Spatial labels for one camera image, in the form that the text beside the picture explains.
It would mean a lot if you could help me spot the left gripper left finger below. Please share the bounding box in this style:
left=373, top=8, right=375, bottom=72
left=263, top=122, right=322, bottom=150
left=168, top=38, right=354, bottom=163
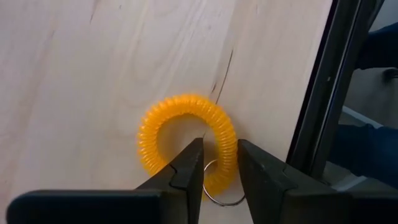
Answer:
left=6, top=138, right=205, bottom=224

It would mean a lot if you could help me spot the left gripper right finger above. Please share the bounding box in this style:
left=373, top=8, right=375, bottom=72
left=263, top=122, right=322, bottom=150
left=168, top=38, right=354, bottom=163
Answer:
left=238, top=139, right=398, bottom=224

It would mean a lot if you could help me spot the orange coil keychain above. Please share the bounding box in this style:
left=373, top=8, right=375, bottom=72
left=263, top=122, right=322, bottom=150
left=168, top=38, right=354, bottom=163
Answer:
left=136, top=94, right=246, bottom=207

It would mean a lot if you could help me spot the blue and white office chair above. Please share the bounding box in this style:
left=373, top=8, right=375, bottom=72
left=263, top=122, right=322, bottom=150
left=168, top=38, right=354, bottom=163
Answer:
left=329, top=21, right=398, bottom=189

